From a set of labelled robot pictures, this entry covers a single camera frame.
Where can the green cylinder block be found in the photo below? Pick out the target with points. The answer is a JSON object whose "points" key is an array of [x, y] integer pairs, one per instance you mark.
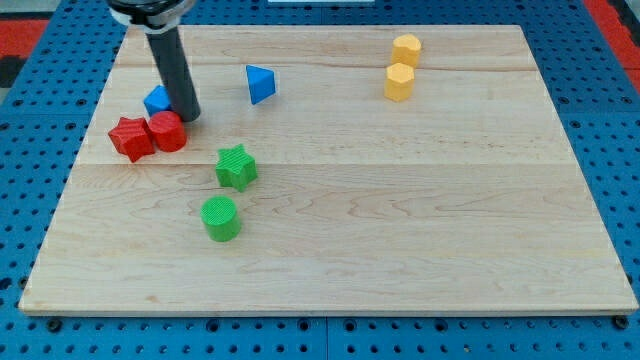
{"points": [[220, 218]]}

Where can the yellow hexagon block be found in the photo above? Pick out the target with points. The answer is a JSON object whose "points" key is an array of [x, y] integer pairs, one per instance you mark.
{"points": [[399, 82]]}

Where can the blue triangle block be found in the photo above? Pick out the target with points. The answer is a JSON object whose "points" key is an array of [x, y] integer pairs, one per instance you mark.
{"points": [[261, 83]]}

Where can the red cylinder block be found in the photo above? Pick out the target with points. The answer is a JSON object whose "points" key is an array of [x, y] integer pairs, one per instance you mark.
{"points": [[167, 131]]}

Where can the green star block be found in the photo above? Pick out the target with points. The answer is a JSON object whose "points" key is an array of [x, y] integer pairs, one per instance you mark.
{"points": [[235, 168]]}

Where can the red star block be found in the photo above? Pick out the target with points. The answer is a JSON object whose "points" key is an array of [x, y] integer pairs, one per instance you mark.
{"points": [[132, 138]]}

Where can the black and silver end effector mount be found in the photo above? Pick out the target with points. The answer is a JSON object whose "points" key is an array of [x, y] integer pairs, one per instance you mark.
{"points": [[152, 16]]}

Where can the blue cube block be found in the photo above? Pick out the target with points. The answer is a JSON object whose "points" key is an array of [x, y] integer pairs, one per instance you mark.
{"points": [[157, 101]]}

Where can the yellow heart block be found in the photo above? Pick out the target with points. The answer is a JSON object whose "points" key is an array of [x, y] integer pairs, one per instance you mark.
{"points": [[406, 49]]}

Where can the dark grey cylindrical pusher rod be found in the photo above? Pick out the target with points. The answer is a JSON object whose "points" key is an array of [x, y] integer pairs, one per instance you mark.
{"points": [[170, 59]]}

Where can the wooden board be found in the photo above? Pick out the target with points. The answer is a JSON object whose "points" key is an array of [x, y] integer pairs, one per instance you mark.
{"points": [[464, 200]]}

